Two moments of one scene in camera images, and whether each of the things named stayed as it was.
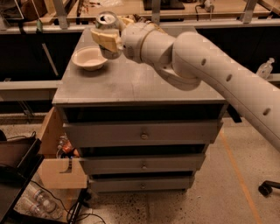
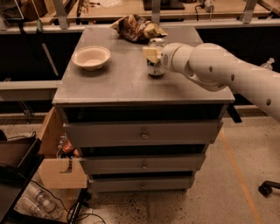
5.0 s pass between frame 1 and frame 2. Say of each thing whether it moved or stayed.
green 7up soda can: moved
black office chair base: stayed
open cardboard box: stayed
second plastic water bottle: stayed
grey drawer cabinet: stayed
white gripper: moved
